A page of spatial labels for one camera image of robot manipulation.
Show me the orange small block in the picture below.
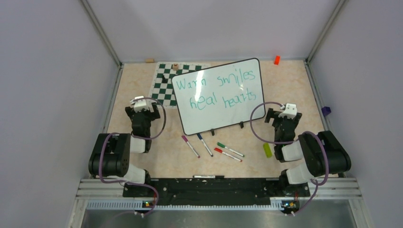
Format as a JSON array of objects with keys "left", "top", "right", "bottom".
[{"left": 274, "top": 55, "right": 281, "bottom": 65}]

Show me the red capped marker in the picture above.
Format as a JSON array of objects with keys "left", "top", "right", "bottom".
[{"left": 214, "top": 148, "right": 242, "bottom": 162}]

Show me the white whiteboard black frame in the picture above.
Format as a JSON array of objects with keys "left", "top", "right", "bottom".
[{"left": 172, "top": 58, "right": 266, "bottom": 135}]

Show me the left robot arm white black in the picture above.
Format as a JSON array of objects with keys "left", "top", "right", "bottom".
[{"left": 88, "top": 100, "right": 161, "bottom": 196}]

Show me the tan chess piece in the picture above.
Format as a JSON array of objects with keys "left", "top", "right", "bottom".
[{"left": 172, "top": 63, "right": 179, "bottom": 71}]

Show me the black chess piece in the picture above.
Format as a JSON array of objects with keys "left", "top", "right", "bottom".
[{"left": 162, "top": 74, "right": 168, "bottom": 83}]

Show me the purple small object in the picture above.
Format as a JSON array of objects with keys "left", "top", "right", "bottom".
[{"left": 321, "top": 106, "right": 332, "bottom": 117}]

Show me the green white chessboard mat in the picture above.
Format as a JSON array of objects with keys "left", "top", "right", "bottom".
[{"left": 148, "top": 62, "right": 211, "bottom": 108}]

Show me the blue capped marker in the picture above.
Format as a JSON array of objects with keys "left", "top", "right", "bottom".
[{"left": 197, "top": 133, "right": 213, "bottom": 157}]

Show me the green lego brick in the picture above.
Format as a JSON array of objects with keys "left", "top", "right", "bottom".
[{"left": 263, "top": 143, "right": 273, "bottom": 158}]

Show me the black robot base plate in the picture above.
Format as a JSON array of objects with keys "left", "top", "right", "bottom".
[{"left": 123, "top": 178, "right": 310, "bottom": 206}]

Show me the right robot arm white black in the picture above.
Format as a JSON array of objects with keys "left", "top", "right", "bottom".
[{"left": 265, "top": 108, "right": 351, "bottom": 196}]

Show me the green whiteboard marker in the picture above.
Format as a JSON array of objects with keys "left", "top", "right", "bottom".
[{"left": 217, "top": 142, "right": 245, "bottom": 157}]

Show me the purple capped marker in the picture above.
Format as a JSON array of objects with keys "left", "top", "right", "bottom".
[{"left": 182, "top": 135, "right": 200, "bottom": 158}]

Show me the silver marker near base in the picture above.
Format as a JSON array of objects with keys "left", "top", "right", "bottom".
[{"left": 193, "top": 175, "right": 225, "bottom": 179}]

